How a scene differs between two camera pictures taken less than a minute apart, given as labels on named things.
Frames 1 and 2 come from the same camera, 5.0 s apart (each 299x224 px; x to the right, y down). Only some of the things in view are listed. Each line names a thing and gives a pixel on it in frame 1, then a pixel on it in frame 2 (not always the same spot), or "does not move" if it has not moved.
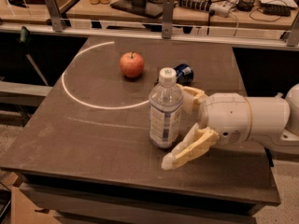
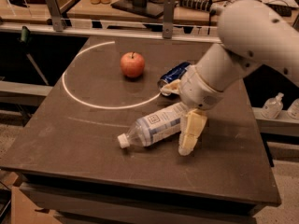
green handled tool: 25,38 does not move
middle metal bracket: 167,17 does not move
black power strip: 194,4 does not move
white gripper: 224,117 to 199,89
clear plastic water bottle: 165,106 to 155,127
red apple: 132,64 does not move
